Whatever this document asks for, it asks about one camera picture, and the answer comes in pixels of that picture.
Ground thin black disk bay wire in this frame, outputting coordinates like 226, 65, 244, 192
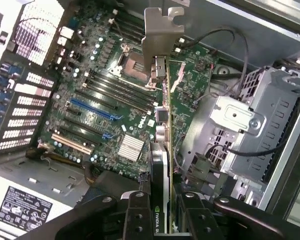
206, 143, 286, 158

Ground silver metal disk bay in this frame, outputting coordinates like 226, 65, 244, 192
179, 66, 300, 209

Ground yellow black power wires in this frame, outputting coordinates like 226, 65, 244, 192
25, 146, 101, 186

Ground silver chipset heatsink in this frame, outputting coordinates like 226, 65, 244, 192
116, 133, 145, 163

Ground silver power supply unit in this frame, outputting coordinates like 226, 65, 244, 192
0, 162, 91, 240

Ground blue expansion slot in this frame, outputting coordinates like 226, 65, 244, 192
69, 97, 119, 121

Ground green motherboard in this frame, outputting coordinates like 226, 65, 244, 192
37, 0, 221, 181

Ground CPU socket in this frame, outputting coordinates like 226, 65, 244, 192
109, 41, 161, 89

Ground black open PC case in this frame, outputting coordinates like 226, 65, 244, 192
0, 0, 300, 240

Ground long black looped cable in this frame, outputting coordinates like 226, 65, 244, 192
184, 28, 250, 101

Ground white expansion slot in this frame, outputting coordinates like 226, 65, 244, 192
51, 133, 94, 156

